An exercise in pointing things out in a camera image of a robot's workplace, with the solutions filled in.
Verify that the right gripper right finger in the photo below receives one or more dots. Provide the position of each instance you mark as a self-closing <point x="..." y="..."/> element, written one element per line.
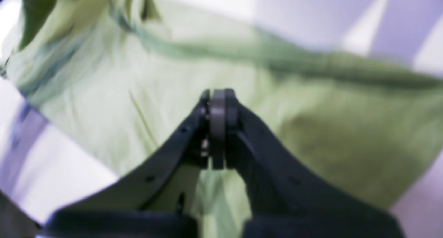
<point x="287" y="200"/>

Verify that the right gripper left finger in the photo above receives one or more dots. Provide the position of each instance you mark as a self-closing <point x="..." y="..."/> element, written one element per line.
<point x="153" y="200"/>

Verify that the green t-shirt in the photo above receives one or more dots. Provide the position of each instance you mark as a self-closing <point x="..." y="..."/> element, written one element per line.
<point x="117" y="76"/>

